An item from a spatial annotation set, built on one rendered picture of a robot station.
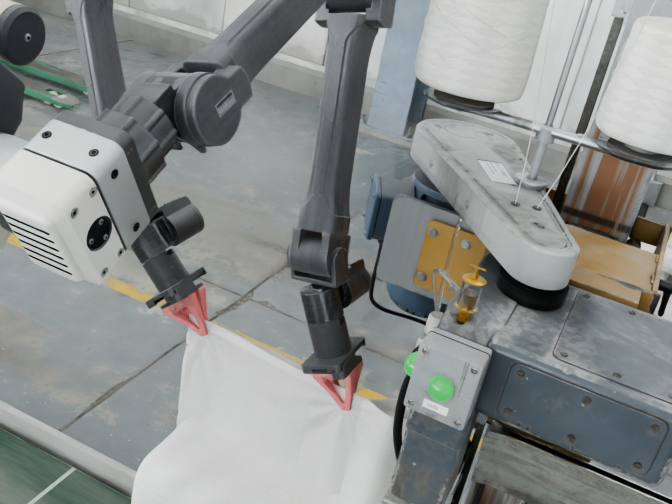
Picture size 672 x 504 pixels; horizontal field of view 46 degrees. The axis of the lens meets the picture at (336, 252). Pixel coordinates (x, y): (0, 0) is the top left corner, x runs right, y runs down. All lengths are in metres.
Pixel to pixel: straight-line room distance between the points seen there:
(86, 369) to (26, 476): 1.02
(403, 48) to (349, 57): 4.79
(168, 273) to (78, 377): 1.70
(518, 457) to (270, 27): 0.68
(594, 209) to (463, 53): 0.40
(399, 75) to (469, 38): 4.85
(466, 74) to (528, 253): 0.27
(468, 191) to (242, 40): 0.40
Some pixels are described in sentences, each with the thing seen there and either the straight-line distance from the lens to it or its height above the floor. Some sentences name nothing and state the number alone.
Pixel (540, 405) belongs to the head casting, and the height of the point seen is 1.28.
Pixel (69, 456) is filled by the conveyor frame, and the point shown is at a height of 0.38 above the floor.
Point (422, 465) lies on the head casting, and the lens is 1.03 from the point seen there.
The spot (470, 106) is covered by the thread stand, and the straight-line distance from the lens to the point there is 1.16.
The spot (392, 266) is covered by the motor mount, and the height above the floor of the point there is 1.18.
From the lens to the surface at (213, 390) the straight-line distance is 1.38.
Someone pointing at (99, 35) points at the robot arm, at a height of 1.47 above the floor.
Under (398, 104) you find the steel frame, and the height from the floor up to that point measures 0.27.
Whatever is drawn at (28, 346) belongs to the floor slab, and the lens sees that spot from 3.13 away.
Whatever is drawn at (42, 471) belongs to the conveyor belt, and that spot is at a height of 0.38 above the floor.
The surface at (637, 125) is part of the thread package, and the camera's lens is 1.09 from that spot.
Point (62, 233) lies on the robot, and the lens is 0.75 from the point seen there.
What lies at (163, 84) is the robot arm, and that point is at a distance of 0.86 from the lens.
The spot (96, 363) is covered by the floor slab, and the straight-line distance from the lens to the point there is 3.04.
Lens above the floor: 1.79
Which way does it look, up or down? 26 degrees down
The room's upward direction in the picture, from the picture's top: 12 degrees clockwise
